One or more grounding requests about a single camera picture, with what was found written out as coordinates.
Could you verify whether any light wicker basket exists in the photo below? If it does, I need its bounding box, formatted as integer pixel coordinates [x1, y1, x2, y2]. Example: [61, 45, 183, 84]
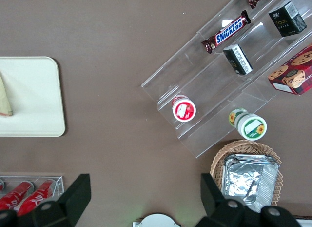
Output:
[210, 139, 284, 208]

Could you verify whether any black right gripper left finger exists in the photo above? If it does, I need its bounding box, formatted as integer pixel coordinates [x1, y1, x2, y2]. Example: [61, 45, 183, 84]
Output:
[32, 173, 92, 227]

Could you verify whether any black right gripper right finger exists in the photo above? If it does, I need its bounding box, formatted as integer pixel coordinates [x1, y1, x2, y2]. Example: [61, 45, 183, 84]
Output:
[197, 173, 247, 227]

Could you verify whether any red lid yogurt cup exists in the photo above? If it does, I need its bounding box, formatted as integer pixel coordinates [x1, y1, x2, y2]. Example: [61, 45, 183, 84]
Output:
[171, 94, 197, 123]

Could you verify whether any clear acrylic stepped display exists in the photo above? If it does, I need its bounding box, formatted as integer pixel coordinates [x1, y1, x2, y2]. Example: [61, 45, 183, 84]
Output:
[140, 0, 312, 159]

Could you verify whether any clear acrylic bottle rack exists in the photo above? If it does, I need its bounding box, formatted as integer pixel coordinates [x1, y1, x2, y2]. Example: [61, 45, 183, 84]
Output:
[0, 175, 65, 213]

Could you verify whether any white rectangular snack tray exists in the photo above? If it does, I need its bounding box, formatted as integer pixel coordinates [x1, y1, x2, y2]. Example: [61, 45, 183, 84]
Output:
[293, 216, 312, 227]

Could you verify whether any small black box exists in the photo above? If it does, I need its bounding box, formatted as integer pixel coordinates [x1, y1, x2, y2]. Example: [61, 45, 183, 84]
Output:
[268, 0, 308, 38]
[223, 43, 254, 76]

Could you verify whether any aluminium foil container stack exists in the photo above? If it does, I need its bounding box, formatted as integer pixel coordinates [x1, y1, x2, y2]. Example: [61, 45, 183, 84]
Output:
[222, 153, 280, 213]

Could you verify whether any triangular sandwich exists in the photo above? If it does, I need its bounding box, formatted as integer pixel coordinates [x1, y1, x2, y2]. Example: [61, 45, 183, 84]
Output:
[0, 74, 14, 118]

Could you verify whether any green lid yogurt cup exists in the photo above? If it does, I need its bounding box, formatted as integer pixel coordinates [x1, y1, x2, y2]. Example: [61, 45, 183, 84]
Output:
[228, 108, 268, 141]

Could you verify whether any red cookie box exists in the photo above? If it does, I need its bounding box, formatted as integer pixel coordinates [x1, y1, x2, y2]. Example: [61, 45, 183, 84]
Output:
[267, 43, 312, 97]

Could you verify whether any beige plastic tray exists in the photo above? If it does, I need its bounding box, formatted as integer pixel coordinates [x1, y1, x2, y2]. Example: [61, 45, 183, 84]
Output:
[0, 56, 66, 138]

